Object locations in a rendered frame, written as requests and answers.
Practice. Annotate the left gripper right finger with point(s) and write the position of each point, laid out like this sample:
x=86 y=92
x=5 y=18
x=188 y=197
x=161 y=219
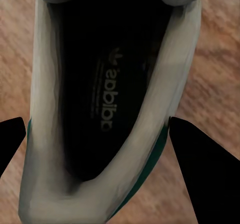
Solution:
x=211 y=174

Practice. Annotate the gym shoe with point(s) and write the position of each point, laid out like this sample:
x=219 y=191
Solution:
x=107 y=78

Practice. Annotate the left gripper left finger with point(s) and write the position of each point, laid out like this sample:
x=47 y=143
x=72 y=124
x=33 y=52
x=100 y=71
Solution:
x=12 y=133

